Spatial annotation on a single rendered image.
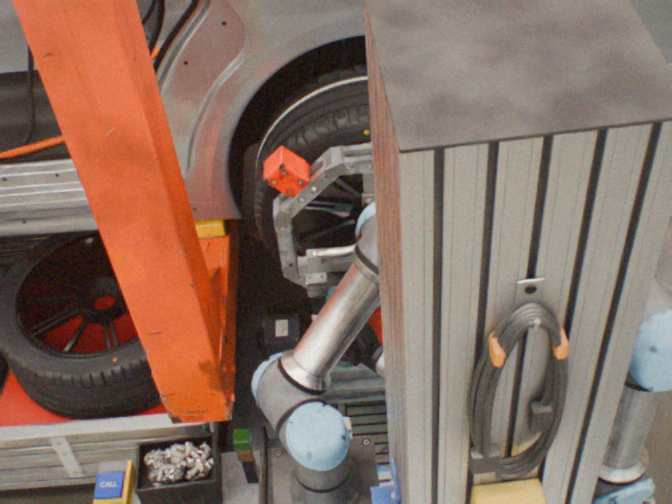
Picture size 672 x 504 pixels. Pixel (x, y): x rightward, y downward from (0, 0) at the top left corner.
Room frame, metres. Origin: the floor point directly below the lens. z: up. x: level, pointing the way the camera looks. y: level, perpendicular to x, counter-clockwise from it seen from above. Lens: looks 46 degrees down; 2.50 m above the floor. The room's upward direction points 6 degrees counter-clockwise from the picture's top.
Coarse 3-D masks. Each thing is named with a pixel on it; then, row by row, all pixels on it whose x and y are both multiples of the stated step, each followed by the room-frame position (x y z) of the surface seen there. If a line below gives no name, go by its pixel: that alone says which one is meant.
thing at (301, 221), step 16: (352, 192) 1.70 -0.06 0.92; (304, 208) 1.71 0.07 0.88; (320, 208) 1.71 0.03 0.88; (336, 208) 1.70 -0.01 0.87; (352, 208) 1.70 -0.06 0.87; (304, 224) 1.79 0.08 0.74; (320, 224) 1.84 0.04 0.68; (336, 224) 1.71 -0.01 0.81; (352, 224) 1.89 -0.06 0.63; (304, 240) 1.71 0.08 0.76; (320, 240) 1.78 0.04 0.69; (336, 240) 1.80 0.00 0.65; (352, 240) 1.70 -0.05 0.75; (304, 256) 1.69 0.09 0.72; (336, 272) 1.69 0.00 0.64
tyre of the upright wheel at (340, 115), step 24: (336, 72) 1.89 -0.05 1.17; (360, 72) 1.87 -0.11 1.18; (288, 96) 1.91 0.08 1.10; (312, 96) 1.83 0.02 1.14; (336, 96) 1.79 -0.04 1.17; (360, 96) 1.77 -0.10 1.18; (288, 120) 1.80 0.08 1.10; (312, 120) 1.74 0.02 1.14; (336, 120) 1.70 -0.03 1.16; (360, 120) 1.69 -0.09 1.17; (264, 144) 1.83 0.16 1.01; (288, 144) 1.71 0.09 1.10; (312, 144) 1.68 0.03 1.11; (336, 144) 1.68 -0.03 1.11; (264, 192) 1.69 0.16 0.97; (264, 216) 1.69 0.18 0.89; (264, 240) 1.69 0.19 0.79
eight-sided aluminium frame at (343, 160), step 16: (368, 144) 1.65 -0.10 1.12; (320, 160) 1.65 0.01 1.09; (336, 160) 1.61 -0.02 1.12; (352, 160) 1.60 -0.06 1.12; (368, 160) 1.60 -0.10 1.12; (320, 176) 1.60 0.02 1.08; (336, 176) 1.60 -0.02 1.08; (304, 192) 1.60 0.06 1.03; (320, 192) 1.60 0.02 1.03; (288, 208) 1.60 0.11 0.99; (288, 224) 1.60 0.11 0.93; (288, 240) 1.60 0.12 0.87; (288, 256) 1.60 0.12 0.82; (288, 272) 1.60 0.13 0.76
